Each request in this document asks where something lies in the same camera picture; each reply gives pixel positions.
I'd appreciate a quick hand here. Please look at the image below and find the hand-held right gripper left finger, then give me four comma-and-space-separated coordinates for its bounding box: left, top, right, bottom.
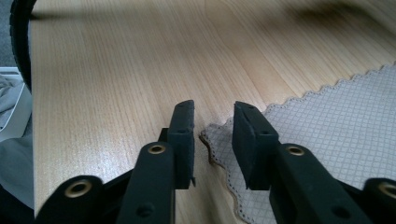
167, 99, 196, 190

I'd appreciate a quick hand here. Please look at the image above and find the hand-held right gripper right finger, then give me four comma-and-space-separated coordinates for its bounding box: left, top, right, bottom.
232, 101, 280, 191

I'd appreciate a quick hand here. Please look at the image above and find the grey textured cleaning cloth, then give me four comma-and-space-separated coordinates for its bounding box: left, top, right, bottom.
199, 63, 396, 224

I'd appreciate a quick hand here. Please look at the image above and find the crumpled grey fabric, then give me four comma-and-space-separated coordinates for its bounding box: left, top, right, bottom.
0, 73, 25, 129

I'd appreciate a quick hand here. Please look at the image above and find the black curved ribbed rim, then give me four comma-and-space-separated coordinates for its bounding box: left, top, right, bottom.
8, 0, 38, 92

